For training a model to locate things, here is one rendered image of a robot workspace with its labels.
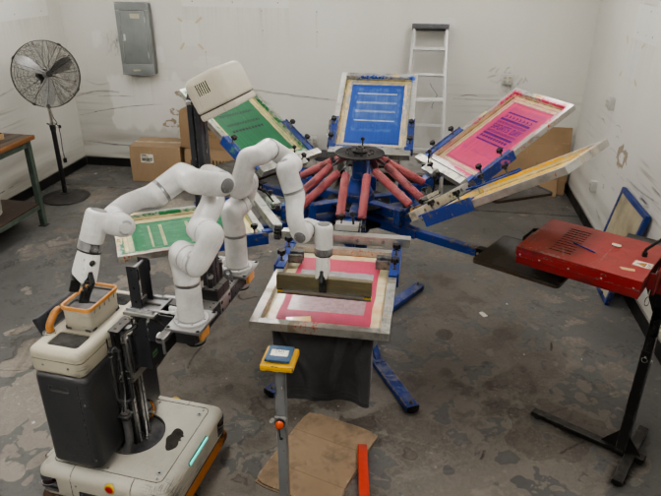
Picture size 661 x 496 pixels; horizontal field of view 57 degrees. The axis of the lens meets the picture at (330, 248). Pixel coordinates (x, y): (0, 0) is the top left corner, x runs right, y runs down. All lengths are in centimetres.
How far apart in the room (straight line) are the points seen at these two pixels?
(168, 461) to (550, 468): 190
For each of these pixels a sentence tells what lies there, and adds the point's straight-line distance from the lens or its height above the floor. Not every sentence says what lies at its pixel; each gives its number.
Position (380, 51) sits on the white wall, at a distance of 688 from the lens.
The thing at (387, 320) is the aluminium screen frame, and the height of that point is 99.
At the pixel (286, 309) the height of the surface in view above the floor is 96.
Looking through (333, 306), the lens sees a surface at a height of 96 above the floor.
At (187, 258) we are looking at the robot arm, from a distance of 210.
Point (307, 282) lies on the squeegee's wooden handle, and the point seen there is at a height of 112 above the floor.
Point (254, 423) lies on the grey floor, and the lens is 356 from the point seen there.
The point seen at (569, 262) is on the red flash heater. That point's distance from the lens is 300.
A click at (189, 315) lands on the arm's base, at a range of 227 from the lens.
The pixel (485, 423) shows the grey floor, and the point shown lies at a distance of 365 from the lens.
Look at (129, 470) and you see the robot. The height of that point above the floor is 28.
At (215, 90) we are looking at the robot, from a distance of 208.
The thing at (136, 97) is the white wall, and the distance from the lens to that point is 774.
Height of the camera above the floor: 235
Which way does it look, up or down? 25 degrees down
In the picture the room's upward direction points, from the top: straight up
